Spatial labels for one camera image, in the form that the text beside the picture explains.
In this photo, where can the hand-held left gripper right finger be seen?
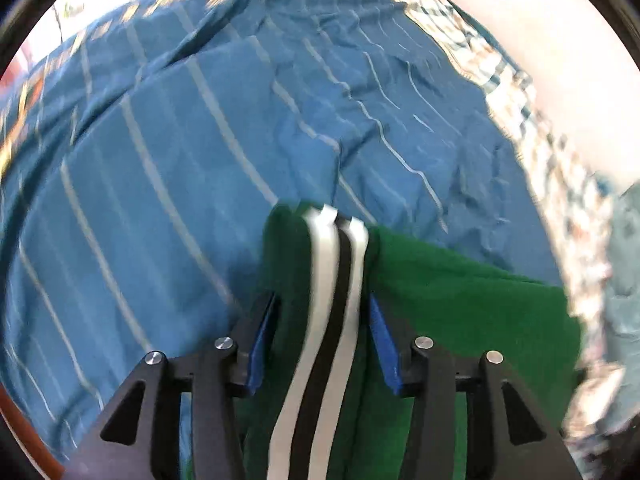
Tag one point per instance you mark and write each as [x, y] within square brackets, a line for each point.
[385, 352]

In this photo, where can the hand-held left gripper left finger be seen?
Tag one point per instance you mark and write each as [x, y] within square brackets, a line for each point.
[260, 345]

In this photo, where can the green varsity jacket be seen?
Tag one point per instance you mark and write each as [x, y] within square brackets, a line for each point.
[450, 310]

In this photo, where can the blue striped bedsheet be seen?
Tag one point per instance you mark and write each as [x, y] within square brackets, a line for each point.
[250, 110]

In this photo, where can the plaid bed cloth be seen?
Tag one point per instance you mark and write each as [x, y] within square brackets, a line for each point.
[560, 185]

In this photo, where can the teal blanket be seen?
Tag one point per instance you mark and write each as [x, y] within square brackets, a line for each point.
[625, 260]

